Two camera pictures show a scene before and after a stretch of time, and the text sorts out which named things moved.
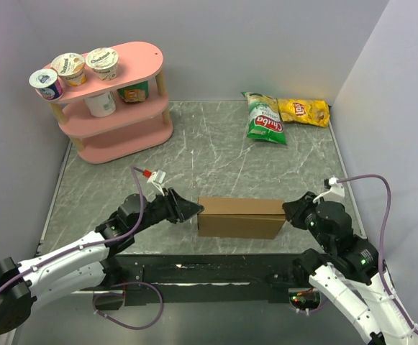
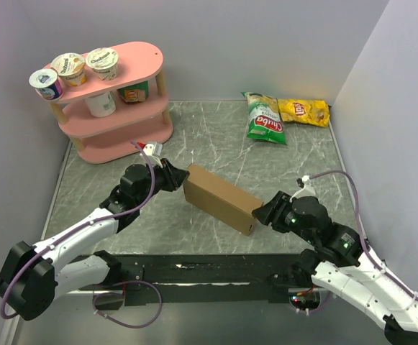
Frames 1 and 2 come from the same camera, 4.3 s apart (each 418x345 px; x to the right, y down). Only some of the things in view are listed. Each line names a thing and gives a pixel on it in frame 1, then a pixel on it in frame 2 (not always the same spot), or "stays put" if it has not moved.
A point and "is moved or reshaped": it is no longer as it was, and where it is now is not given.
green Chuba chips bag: (265, 119) stays put
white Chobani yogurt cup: (104, 61) stays put
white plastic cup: (101, 105) stays put
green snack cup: (134, 93) stays put
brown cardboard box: (239, 218) is moved or reshaped
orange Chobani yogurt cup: (70, 67) stays put
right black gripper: (293, 210) → (266, 213)
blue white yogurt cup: (45, 82) stays put
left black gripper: (184, 209) → (173, 177)
